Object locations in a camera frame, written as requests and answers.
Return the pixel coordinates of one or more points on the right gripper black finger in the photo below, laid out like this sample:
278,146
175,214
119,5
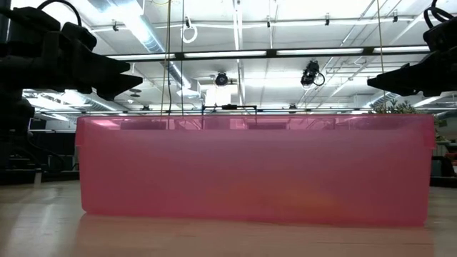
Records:
426,66
400,81

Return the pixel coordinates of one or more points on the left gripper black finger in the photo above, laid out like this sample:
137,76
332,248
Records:
118,85
110,68

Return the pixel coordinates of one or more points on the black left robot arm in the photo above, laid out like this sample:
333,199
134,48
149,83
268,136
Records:
14,118

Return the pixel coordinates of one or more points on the small green potted plant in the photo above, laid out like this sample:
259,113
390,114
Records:
394,107

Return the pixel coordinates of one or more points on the black overhead light bar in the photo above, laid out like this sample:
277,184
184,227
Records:
270,53

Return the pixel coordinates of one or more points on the pink translucent plastic bin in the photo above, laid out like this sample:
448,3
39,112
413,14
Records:
250,171

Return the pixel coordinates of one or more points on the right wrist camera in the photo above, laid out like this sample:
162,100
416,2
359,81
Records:
442,35

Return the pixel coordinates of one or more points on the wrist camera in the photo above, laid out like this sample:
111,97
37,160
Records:
442,35
80,35

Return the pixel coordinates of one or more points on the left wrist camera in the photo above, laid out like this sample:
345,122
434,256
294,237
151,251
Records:
80,35

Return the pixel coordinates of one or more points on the silver ceiling air duct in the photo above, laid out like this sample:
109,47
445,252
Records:
151,44

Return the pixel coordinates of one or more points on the black overhead camera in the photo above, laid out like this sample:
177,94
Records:
221,79

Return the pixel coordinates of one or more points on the black thin metal frame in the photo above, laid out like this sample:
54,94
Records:
229,106

